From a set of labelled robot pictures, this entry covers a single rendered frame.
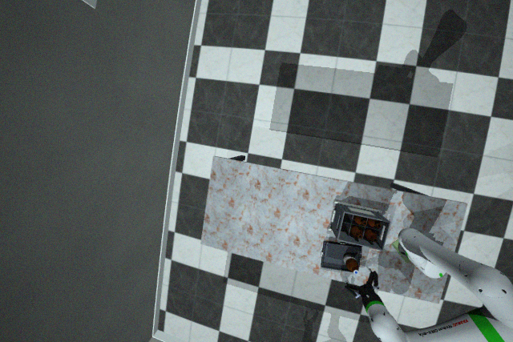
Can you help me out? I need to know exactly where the dark grey crate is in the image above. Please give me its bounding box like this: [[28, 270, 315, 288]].
[[331, 203, 386, 249]]

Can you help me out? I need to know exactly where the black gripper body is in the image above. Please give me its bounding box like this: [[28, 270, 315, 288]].
[[358, 284, 375, 297]]

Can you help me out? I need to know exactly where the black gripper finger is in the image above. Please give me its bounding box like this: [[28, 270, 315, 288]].
[[344, 276, 363, 300], [365, 265, 379, 289]]

